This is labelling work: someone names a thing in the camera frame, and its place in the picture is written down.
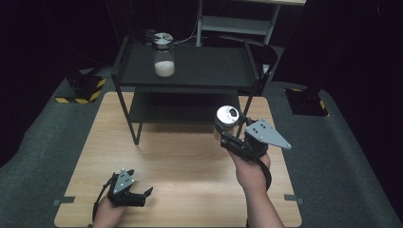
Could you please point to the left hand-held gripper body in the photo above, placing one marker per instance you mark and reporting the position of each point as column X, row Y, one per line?
column 122, row 183

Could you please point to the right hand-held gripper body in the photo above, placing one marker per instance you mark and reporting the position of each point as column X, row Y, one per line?
column 263, row 134

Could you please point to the small glass jar metal lid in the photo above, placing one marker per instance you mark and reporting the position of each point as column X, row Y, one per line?
column 225, row 117

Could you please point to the black two-tier shelf rack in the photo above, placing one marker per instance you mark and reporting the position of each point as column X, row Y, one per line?
column 206, row 66

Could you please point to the large glass jar white grains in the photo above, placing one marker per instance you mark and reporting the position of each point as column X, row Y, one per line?
column 164, row 63

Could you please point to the person's left hand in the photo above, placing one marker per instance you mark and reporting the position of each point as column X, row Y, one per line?
column 106, row 217

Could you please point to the person's right hand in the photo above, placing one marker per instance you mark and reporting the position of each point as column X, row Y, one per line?
column 250, row 174

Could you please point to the black block yellow edge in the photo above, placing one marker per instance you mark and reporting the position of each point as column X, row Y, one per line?
column 305, row 103

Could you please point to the grey tape piece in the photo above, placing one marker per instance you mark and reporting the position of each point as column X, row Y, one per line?
column 293, row 198
column 65, row 200

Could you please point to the grey felt mat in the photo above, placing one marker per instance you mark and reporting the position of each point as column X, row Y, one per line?
column 332, row 164

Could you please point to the black yellow striped block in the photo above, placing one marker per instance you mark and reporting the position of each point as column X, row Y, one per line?
column 84, row 88

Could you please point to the grey metal stand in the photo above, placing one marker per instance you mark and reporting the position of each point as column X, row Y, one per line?
column 236, row 24

